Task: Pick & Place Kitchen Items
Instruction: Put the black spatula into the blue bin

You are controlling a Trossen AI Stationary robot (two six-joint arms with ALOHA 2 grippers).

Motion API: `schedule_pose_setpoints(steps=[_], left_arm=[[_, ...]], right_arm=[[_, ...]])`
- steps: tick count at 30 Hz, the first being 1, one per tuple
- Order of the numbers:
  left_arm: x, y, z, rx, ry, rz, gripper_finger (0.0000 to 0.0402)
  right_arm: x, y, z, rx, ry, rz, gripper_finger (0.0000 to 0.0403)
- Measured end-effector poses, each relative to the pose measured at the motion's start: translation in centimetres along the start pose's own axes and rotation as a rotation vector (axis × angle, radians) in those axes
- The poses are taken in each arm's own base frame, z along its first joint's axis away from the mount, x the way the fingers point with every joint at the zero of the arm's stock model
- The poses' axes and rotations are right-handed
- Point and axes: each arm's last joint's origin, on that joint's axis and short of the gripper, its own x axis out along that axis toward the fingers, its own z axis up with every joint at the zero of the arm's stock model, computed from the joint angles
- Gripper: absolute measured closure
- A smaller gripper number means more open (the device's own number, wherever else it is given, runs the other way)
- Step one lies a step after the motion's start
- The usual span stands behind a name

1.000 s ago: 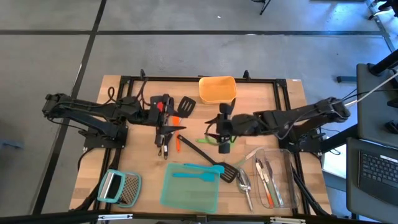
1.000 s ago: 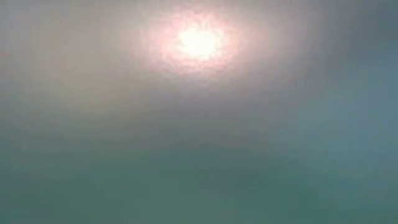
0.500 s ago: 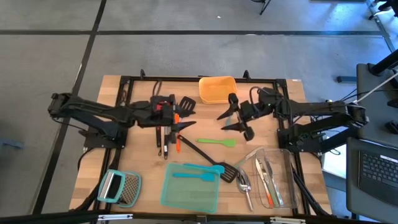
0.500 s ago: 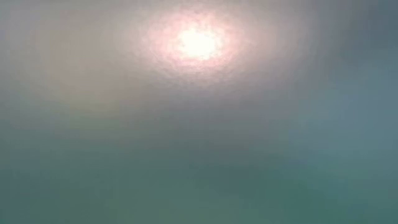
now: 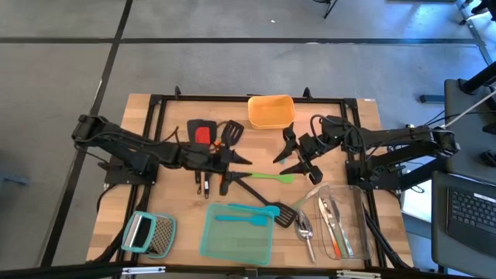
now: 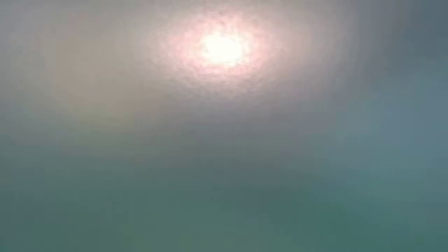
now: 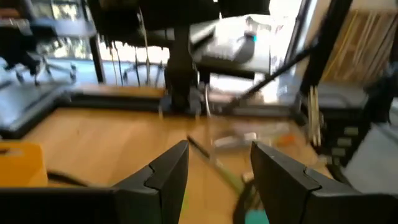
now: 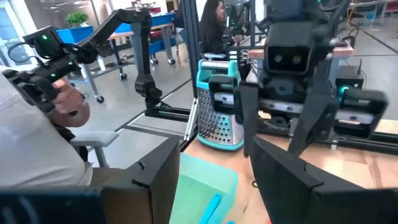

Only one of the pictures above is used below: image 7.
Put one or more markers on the black metal table frame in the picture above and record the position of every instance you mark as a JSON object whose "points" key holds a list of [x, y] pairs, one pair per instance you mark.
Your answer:
{"points": [[118, 104]]}

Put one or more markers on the black office chair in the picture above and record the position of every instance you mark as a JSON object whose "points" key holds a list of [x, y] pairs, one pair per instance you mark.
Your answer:
{"points": [[15, 49]]}

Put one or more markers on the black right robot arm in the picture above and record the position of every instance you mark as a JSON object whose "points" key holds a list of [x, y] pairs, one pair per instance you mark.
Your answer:
{"points": [[182, 68]]}

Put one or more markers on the black diagonal desk bar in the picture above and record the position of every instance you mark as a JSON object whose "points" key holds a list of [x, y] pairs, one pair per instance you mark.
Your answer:
{"points": [[273, 74]]}

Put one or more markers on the orange plastic bin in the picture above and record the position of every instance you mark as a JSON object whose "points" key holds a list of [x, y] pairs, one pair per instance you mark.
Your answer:
{"points": [[21, 165]]}

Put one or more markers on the long black slotted turner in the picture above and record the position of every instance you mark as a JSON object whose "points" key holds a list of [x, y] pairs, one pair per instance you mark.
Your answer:
{"points": [[245, 199]]}

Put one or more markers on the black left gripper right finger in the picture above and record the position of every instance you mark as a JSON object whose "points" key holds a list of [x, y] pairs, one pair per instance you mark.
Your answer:
{"points": [[280, 186]]}

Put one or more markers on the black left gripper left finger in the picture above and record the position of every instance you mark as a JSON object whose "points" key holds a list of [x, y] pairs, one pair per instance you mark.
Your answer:
{"points": [[161, 186]]}

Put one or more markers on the blue silicone spatula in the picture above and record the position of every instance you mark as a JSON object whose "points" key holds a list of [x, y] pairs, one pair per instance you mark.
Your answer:
{"points": [[256, 217]]}

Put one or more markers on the clear plastic container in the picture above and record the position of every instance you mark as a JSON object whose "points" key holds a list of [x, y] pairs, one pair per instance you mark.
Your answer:
{"points": [[264, 127]]}

